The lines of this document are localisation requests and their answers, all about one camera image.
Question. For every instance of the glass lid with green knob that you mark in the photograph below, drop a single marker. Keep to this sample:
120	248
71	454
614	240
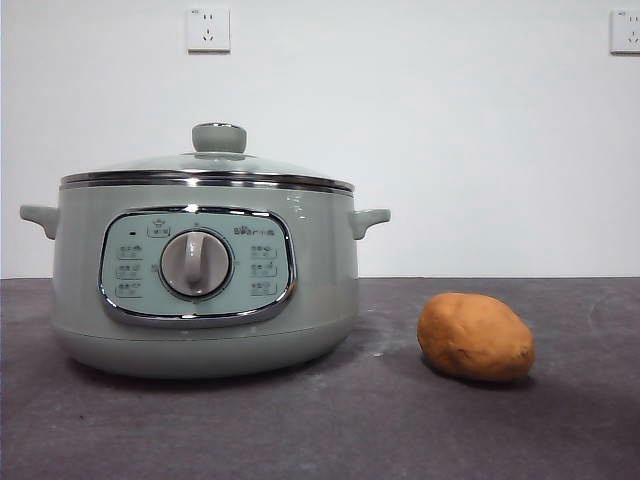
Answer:
219	139

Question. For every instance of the brown potato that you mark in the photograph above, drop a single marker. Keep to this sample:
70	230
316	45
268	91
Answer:
475	337

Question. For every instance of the pale green electric cooking pot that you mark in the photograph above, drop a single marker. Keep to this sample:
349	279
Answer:
320	280

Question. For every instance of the white wall socket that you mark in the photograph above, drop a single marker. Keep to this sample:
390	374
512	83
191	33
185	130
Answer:
626	32
209	31

